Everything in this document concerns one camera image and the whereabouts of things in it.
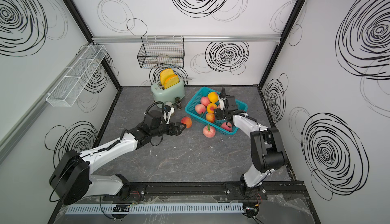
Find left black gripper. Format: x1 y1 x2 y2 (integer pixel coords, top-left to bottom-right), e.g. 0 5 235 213
151 120 187 138

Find orange yellow peach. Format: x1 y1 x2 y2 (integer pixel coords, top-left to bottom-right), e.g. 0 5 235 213
205 113 215 123

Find orange red wrinkled peach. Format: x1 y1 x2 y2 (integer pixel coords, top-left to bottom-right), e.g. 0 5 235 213
181 116 193 129

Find yellow peach red spot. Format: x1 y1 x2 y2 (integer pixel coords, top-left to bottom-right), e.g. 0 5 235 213
207 92 219 104

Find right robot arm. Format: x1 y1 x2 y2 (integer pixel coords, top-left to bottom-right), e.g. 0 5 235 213
214 89 287 190

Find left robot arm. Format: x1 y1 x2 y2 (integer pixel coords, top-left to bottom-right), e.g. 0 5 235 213
49 110 186 205

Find teal plastic basket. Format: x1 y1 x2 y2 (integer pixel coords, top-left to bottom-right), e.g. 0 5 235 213
185 87 238 135

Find black lid spice bottle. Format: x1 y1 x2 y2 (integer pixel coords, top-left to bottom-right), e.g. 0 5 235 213
175 97 182 109

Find mint green toaster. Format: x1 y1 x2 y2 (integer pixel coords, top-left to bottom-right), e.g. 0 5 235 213
151 80 185 104

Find front yellow toast slice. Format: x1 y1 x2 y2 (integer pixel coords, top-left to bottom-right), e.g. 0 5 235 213
164 74 180 90

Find yellow toast slice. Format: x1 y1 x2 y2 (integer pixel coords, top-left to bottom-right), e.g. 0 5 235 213
164 74 180 90
160 68 175 86

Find rear yellow toast slice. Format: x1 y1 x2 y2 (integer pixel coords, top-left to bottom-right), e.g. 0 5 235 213
160 68 175 86

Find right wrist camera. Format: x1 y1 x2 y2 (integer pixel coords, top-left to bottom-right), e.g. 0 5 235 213
219 87 227 111

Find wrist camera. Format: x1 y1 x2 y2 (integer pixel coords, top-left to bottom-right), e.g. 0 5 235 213
219 87 227 111
163 105 175 124

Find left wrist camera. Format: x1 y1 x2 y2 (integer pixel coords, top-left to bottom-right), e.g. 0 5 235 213
163 105 175 124

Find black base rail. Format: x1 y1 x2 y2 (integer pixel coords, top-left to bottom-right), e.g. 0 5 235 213
103 181 307 202

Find black wire wall basket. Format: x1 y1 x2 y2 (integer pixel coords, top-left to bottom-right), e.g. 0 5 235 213
137 36 185 69

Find white slotted cable duct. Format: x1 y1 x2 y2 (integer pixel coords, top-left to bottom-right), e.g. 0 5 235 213
65 203 244 216

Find white mesh wall shelf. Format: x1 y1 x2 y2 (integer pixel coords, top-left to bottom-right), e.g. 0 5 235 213
46 45 108 107

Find aluminium wall rail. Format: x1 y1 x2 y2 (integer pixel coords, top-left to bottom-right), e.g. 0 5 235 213
92 35 281 43

